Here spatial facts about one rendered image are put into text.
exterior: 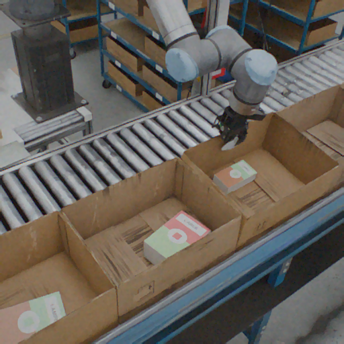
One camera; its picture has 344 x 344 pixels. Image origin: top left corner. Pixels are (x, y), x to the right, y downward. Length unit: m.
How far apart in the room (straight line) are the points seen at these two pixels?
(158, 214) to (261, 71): 0.53
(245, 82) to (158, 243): 0.49
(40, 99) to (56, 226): 0.89
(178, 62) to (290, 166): 0.62
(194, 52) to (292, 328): 1.50
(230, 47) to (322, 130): 0.73
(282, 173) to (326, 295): 1.01
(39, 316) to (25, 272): 0.20
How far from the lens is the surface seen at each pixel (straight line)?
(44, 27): 1.97
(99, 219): 1.33
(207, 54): 1.21
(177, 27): 1.20
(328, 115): 1.93
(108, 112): 3.38
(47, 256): 1.32
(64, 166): 1.80
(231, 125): 1.34
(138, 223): 1.39
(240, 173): 1.49
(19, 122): 2.06
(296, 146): 1.55
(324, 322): 2.36
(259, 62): 1.22
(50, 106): 2.08
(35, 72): 1.97
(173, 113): 2.07
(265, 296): 1.60
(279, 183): 1.55
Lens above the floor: 1.93
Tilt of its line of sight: 42 degrees down
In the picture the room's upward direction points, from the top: 4 degrees clockwise
